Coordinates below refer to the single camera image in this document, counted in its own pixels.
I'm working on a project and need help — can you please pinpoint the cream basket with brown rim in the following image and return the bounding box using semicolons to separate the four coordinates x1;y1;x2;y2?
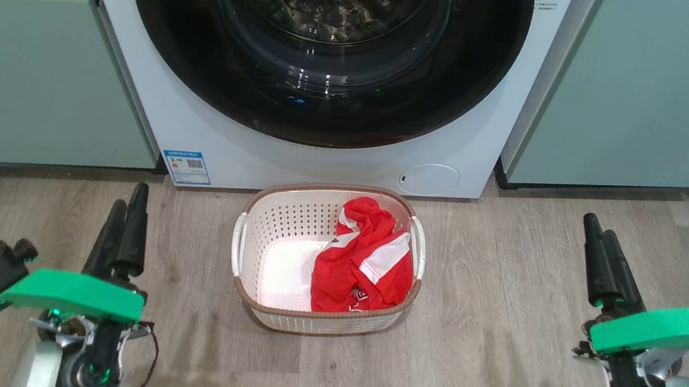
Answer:
224;175;432;345

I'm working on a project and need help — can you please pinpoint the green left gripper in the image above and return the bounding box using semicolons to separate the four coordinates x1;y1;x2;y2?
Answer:
0;171;165;358

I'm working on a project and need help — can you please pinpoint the washing machine glass door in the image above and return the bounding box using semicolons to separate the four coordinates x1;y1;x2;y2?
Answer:
116;0;536;165

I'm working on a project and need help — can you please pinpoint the round white filter cover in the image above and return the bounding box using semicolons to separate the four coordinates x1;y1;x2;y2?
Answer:
397;160;462;199

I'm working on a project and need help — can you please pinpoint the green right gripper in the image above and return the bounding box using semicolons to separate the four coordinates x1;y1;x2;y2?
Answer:
570;212;689;384

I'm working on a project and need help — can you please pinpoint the stainless steel washing machine drum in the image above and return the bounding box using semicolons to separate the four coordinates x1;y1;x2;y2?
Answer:
224;0;440;53

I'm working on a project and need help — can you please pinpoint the thin dark left gripper wire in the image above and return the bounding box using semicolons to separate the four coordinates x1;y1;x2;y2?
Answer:
125;321;163;387

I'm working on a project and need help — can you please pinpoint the blue energy label sticker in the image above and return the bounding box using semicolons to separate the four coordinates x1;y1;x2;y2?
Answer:
160;148;214;188

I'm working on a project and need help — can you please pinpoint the red and white jersey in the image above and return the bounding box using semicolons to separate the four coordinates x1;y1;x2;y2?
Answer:
308;193;421;321

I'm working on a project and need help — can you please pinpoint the white front-load washing machine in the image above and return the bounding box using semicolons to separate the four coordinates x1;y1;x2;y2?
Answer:
63;0;600;222

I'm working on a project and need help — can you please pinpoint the pale green cabinet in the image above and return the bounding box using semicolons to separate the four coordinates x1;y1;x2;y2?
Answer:
495;0;689;204
0;0;174;181

